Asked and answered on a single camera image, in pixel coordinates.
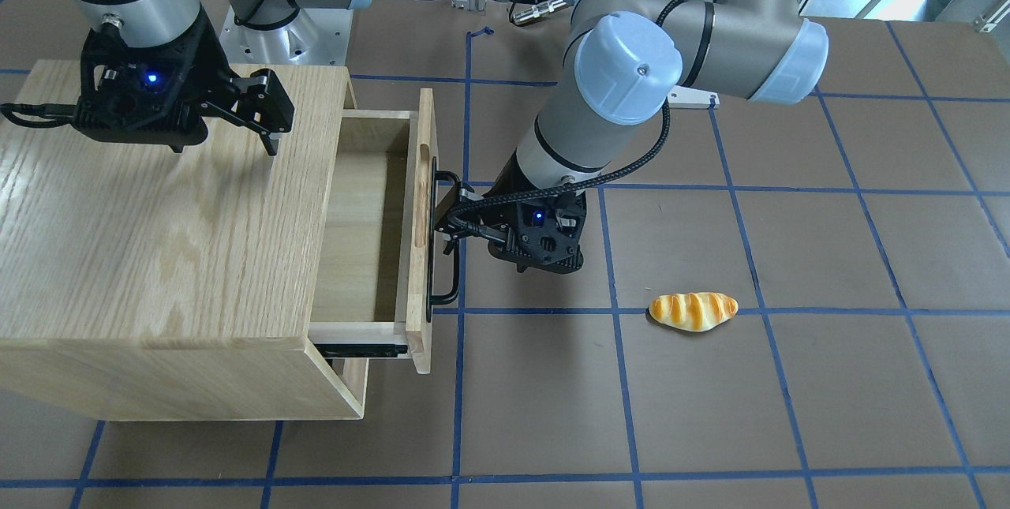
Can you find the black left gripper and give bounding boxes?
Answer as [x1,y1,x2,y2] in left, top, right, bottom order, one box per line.
[434,183,587,273]

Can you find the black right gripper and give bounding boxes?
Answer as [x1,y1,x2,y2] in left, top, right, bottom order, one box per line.
[71,21,296,156]

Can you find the black metal drawer handle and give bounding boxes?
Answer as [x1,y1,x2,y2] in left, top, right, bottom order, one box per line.
[426,159,463,324]

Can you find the wooden drawer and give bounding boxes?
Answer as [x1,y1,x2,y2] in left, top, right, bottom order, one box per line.
[308,88,439,375]

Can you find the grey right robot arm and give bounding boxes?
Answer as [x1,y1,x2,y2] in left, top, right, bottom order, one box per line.
[2,0,372,156]

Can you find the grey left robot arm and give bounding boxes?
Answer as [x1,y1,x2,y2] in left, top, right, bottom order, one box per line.
[432,0,829,273]

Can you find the light wooden drawer cabinet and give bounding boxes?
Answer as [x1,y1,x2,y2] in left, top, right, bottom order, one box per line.
[1,65,367,421]

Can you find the silver metal connector plug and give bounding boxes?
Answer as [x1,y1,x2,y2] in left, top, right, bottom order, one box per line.
[509,0,569,27]

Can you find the glazed bread roll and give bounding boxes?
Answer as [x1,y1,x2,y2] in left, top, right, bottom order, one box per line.
[647,292,739,333]

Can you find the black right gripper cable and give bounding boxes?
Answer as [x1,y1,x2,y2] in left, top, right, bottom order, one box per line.
[0,103,80,129]

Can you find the black braided cable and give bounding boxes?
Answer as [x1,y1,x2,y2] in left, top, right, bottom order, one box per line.
[446,0,758,245]

